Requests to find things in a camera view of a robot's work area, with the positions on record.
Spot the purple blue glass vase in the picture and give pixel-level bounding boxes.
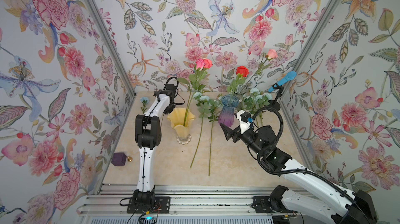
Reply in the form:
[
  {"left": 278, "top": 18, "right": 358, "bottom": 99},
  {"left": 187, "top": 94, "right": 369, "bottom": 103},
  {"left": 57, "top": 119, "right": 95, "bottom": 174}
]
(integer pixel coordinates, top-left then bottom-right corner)
[{"left": 218, "top": 94, "right": 239, "bottom": 127}]

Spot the magenta pink rose stem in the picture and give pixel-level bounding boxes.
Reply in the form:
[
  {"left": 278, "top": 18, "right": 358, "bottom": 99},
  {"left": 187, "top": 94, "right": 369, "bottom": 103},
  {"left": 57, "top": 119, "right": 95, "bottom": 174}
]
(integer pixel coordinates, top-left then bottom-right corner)
[{"left": 178, "top": 58, "right": 207, "bottom": 112}]

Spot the yellow fluted glass vase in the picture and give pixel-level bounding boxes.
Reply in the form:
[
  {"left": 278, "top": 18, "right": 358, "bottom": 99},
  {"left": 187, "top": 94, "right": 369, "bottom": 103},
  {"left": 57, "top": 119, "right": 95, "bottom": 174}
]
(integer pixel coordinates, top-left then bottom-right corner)
[{"left": 167, "top": 108, "right": 196, "bottom": 145}]

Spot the clear glass vase with twine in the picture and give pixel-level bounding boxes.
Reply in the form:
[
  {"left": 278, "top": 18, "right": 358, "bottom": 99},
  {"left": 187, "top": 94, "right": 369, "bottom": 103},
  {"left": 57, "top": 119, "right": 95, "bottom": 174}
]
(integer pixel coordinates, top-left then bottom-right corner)
[{"left": 234, "top": 84, "right": 248, "bottom": 105}]

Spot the coral red rose stem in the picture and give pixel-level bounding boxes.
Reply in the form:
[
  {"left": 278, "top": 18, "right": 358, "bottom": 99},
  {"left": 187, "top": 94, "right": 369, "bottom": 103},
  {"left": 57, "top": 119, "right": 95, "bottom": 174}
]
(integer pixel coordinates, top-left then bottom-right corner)
[{"left": 203, "top": 59, "right": 213, "bottom": 69}]

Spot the small red rose stem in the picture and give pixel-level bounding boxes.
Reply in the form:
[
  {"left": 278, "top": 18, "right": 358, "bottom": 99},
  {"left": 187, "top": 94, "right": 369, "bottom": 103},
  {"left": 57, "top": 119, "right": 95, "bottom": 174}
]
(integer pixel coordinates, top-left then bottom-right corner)
[{"left": 227, "top": 66, "right": 249, "bottom": 93}]

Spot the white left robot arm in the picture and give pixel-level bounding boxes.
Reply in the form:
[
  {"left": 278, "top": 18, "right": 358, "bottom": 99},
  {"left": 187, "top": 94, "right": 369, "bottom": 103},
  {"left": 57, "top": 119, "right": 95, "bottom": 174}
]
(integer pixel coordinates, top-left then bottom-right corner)
[{"left": 133, "top": 82, "right": 178, "bottom": 209}]

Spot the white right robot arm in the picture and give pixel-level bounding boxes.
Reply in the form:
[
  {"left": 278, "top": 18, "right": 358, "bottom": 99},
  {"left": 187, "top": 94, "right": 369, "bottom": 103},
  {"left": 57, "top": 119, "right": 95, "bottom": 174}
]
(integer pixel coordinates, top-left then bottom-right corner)
[{"left": 220, "top": 122, "right": 378, "bottom": 224}]

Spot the blue microphone on black stand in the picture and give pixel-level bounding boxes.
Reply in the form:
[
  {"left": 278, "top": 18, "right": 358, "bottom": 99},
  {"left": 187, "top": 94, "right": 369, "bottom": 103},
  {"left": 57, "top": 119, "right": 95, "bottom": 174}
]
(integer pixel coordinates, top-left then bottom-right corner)
[{"left": 268, "top": 71, "right": 297, "bottom": 111}]

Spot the small purple box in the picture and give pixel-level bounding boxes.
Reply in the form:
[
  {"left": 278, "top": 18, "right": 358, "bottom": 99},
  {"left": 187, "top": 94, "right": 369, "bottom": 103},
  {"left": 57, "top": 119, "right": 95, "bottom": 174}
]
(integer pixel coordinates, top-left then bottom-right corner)
[{"left": 111, "top": 152, "right": 132, "bottom": 167}]

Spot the light pink rose stem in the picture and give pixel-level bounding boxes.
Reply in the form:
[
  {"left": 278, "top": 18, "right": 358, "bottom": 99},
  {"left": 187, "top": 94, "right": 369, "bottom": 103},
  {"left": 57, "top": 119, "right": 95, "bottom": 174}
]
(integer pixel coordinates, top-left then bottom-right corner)
[{"left": 244, "top": 49, "right": 278, "bottom": 87}]

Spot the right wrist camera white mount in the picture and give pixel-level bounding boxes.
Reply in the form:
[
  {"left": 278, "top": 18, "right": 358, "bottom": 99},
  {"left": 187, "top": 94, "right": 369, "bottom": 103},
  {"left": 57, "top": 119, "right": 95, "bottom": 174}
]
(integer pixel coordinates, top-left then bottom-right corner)
[{"left": 235, "top": 110, "right": 254, "bottom": 134}]

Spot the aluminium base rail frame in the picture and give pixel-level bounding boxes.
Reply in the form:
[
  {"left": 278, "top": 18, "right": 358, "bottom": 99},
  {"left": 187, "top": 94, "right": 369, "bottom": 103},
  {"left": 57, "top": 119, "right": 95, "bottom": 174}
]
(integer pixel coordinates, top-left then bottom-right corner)
[{"left": 77, "top": 184, "right": 316, "bottom": 224}]

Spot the aluminium corner frame post left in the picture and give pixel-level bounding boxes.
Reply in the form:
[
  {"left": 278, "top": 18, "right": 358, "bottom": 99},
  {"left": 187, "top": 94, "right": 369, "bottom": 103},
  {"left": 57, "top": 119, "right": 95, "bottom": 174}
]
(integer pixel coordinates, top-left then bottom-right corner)
[{"left": 83, "top": 0, "right": 136, "bottom": 98}]

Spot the aluminium corner frame post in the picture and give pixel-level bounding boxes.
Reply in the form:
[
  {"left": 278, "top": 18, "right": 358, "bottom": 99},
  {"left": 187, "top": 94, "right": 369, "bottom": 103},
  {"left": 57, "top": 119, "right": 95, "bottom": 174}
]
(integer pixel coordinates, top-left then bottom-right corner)
[
  {"left": 83, "top": 0, "right": 136, "bottom": 98},
  {"left": 283, "top": 0, "right": 350, "bottom": 102}
]

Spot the aluminium corner frame post right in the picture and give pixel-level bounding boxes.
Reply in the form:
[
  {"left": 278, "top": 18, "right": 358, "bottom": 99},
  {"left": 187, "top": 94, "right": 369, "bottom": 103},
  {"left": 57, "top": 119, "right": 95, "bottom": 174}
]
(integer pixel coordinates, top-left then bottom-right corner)
[{"left": 283, "top": 0, "right": 350, "bottom": 102}]

